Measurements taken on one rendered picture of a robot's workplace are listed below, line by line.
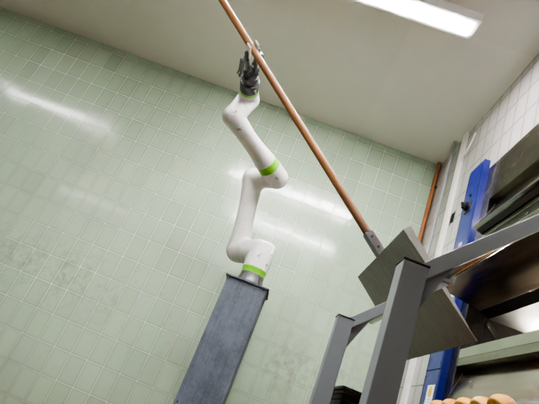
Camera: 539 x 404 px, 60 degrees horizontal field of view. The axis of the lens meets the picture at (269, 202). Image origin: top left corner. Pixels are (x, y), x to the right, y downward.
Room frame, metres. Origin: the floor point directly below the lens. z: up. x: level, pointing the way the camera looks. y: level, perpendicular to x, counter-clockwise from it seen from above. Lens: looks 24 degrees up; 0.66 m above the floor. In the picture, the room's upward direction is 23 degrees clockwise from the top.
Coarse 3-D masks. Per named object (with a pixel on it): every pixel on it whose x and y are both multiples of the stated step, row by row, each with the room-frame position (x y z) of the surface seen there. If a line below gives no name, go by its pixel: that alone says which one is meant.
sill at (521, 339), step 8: (512, 336) 1.43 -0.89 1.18; (520, 336) 1.38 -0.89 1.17; (528, 336) 1.34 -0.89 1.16; (536, 336) 1.29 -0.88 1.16; (480, 344) 1.63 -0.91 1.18; (488, 344) 1.57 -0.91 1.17; (496, 344) 1.52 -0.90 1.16; (504, 344) 1.47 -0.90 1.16; (512, 344) 1.42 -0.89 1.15; (520, 344) 1.37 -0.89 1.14; (464, 352) 1.76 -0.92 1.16; (472, 352) 1.69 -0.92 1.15; (480, 352) 1.62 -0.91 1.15; (488, 352) 1.57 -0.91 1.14
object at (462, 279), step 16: (528, 240) 1.19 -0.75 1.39; (496, 256) 1.36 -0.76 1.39; (512, 256) 1.31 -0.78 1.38; (528, 256) 1.26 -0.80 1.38; (464, 272) 1.57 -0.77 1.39; (480, 272) 1.51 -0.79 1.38; (496, 272) 1.45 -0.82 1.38; (512, 272) 1.39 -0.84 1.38; (528, 272) 1.34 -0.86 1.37; (448, 288) 1.76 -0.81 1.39; (464, 288) 1.69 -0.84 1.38; (480, 288) 1.61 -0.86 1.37; (496, 288) 1.55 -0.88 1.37; (512, 288) 1.49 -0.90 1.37; (528, 288) 1.43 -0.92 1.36; (480, 304) 1.73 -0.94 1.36; (496, 304) 1.66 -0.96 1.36
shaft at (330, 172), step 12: (228, 12) 1.58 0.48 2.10; (240, 24) 1.57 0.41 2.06; (252, 48) 1.56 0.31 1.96; (264, 72) 1.56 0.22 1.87; (276, 84) 1.55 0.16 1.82; (288, 108) 1.54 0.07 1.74; (300, 120) 1.53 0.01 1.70; (312, 144) 1.53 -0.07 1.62; (324, 156) 1.53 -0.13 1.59; (324, 168) 1.53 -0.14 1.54; (336, 180) 1.51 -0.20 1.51; (348, 204) 1.51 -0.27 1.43; (360, 216) 1.50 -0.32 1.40; (360, 228) 1.52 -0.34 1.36
